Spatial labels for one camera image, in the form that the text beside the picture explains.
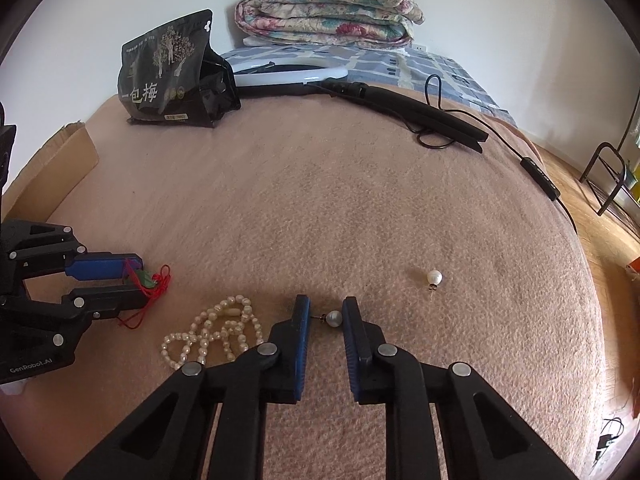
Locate folded floral quilt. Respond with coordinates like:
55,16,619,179
235,0,426,51

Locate cardboard box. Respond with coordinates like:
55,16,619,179
0,120,100,199

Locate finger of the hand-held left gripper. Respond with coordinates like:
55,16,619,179
7,221,145,282
0,282,152,357

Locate pink blanket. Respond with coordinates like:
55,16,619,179
0,82,609,480

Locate pearl bead necklace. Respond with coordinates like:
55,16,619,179
160,294,265,372

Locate black snack bag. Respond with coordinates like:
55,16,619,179
117,9,242,130

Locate black folded tripod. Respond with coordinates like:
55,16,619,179
307,78,490,155

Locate black power cable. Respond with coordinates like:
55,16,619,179
594,416,627,462

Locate jade pendant with red cord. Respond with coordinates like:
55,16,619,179
119,258,174,331

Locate blue checked bedsheet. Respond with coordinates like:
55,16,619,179
220,42,519,126

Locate black cable with remote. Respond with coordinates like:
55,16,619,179
415,74,579,234

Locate black metal clothes rack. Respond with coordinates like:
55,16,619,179
579,107,640,219

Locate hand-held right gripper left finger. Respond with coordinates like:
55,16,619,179
62,294,312,480

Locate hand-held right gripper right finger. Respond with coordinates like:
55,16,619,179
341,296,571,480

